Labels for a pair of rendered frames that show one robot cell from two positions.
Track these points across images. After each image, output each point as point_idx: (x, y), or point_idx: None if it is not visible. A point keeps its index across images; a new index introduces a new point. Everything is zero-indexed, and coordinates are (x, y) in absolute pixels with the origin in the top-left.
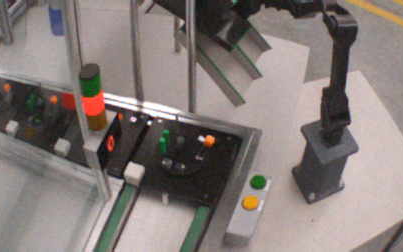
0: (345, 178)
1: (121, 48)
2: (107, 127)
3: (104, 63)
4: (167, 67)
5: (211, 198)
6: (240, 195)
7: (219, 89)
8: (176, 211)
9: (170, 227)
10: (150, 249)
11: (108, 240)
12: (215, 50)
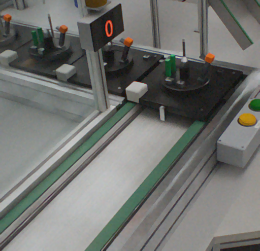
0: None
1: (148, 24)
2: (106, 10)
3: (129, 33)
4: (189, 39)
5: (206, 112)
6: (237, 114)
7: (234, 56)
8: (171, 128)
9: (161, 141)
10: (134, 159)
11: (89, 145)
12: None
